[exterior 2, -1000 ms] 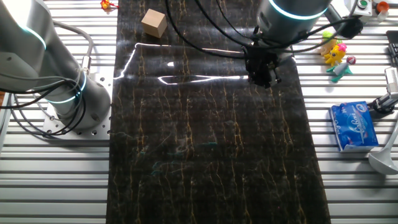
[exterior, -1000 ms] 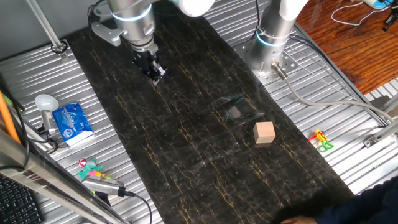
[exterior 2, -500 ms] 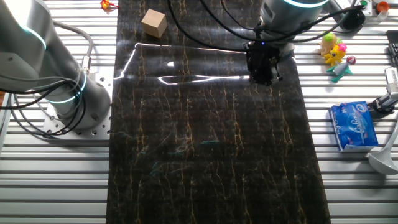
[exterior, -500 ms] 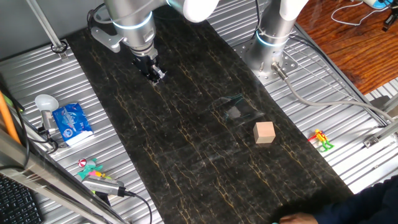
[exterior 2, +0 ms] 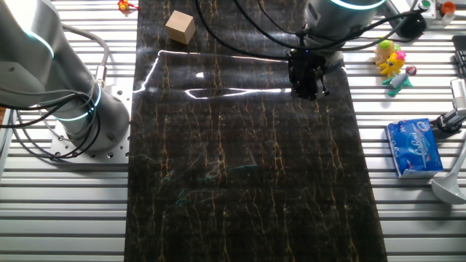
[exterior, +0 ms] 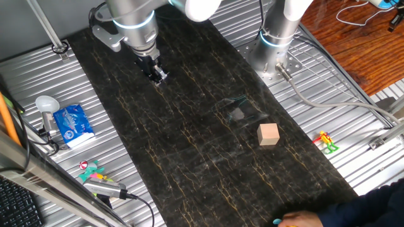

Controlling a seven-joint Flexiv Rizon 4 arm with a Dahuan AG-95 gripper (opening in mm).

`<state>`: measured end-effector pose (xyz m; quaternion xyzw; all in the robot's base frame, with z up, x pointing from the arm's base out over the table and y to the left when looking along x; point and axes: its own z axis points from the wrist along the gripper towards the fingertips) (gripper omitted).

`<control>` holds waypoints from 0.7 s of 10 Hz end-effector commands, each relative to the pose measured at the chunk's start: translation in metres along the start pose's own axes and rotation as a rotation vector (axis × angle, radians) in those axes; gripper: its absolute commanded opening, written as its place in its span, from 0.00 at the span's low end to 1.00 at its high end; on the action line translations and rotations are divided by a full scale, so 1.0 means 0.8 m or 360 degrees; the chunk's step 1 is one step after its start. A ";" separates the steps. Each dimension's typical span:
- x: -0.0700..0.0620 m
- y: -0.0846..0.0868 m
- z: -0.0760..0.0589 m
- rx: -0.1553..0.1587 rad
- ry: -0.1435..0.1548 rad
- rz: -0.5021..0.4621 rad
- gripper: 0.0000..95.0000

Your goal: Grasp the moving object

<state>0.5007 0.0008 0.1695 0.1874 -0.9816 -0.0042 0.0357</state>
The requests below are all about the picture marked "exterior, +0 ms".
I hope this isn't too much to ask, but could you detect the teal seal toy with ball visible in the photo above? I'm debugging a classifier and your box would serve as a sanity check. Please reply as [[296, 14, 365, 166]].
[[78, 160, 105, 182]]

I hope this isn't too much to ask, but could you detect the black tripod stand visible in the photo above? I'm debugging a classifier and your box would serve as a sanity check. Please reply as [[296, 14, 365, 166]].
[[387, 4, 404, 33]]

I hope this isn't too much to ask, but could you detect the blue tissue pack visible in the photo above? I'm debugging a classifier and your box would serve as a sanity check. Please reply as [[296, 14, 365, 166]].
[[52, 103, 95, 149]]

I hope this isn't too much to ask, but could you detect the silver depth camera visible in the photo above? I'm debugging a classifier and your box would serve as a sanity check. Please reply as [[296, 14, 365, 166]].
[[83, 177, 129, 200]]

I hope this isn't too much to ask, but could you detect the white cable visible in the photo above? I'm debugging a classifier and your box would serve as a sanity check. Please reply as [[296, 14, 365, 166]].
[[335, 0, 396, 27]]

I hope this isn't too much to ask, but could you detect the person's hand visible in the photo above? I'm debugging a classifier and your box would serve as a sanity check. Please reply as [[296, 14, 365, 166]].
[[277, 210, 324, 227]]

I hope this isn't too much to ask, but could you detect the forearm in dark blue sleeve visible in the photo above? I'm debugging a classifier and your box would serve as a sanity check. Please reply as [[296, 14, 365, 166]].
[[316, 177, 404, 227]]

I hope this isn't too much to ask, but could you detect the black keyboard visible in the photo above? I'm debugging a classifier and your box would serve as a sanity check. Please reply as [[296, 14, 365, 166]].
[[0, 177, 44, 227]]

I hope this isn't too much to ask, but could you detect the aluminium frame bar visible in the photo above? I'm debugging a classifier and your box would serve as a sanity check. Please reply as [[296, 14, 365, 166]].
[[0, 131, 129, 227]]

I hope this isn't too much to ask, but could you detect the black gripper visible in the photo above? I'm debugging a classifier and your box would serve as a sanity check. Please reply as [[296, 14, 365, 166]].
[[134, 53, 169, 87]]

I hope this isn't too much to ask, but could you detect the clear plastic sheet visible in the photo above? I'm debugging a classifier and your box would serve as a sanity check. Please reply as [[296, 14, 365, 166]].
[[204, 93, 270, 127]]

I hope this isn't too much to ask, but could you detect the black camera cable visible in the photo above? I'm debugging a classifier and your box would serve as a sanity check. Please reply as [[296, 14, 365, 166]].
[[126, 193, 155, 227]]

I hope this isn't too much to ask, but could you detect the wooden cube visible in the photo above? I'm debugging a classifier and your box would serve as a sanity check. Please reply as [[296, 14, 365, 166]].
[[256, 122, 281, 146]]

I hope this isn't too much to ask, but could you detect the orange pole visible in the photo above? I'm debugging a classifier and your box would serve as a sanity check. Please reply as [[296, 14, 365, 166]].
[[0, 92, 21, 146]]

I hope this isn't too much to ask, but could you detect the black marble pattern mat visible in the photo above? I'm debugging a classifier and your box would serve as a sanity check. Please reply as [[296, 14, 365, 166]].
[[68, 6, 359, 227]]

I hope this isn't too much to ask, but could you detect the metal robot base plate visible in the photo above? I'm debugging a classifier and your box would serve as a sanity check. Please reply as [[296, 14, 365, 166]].
[[236, 39, 304, 86]]

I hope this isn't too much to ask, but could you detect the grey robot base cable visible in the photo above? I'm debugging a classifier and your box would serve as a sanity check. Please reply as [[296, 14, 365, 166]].
[[275, 62, 401, 125]]

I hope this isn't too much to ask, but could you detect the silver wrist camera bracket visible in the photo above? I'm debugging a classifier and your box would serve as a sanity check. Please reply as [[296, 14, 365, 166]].
[[92, 24, 126, 53]]

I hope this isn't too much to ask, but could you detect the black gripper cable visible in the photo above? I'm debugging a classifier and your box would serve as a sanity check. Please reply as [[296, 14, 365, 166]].
[[88, 1, 110, 31]]

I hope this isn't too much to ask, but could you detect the small red yellow green figure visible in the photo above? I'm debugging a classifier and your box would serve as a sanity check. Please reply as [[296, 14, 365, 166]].
[[312, 131, 340, 155]]

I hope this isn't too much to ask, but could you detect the aluminium pole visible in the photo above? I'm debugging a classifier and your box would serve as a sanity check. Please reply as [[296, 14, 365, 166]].
[[27, 0, 71, 61]]

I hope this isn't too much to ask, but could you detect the black cable ring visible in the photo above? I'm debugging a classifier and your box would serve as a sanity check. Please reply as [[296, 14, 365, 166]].
[[51, 40, 70, 55]]

